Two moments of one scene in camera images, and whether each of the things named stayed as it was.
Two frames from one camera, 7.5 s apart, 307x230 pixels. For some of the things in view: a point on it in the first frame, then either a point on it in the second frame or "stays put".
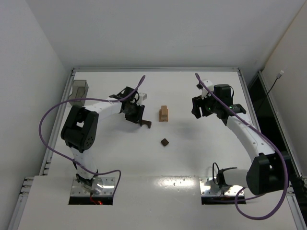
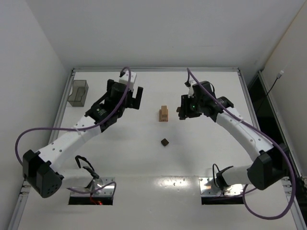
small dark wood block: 164,142 stays put
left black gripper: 138,117 → 130,98
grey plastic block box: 79,90 stays put
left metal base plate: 108,188 stays put
